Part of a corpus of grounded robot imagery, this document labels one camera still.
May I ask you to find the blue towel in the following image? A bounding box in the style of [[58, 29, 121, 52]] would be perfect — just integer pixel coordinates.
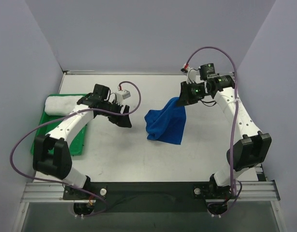
[[144, 97, 186, 145]]

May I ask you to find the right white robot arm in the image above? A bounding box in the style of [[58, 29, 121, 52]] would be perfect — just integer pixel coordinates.
[[177, 63, 272, 198]]

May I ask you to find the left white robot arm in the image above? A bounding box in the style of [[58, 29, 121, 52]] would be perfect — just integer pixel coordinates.
[[33, 84, 132, 199]]

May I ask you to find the rolled white towel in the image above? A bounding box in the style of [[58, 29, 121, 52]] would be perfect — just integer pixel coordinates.
[[44, 96, 82, 116]]

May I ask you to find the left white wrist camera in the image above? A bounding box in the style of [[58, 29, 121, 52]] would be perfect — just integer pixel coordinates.
[[115, 85, 131, 105]]

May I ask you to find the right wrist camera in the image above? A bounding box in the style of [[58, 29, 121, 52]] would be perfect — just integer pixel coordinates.
[[181, 63, 198, 84]]

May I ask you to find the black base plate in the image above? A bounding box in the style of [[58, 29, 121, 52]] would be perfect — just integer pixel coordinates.
[[63, 182, 234, 216]]

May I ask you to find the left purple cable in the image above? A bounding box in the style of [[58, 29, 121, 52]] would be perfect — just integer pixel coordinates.
[[9, 81, 142, 217]]

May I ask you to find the aluminium right rail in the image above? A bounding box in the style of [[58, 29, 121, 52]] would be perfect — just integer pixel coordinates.
[[255, 163, 268, 182]]

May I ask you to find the aluminium rail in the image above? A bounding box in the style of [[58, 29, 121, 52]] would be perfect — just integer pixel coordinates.
[[255, 163, 268, 182], [21, 181, 280, 203]]

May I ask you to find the aluminium front rail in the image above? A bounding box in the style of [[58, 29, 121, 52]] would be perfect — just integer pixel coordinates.
[[21, 181, 280, 203]]

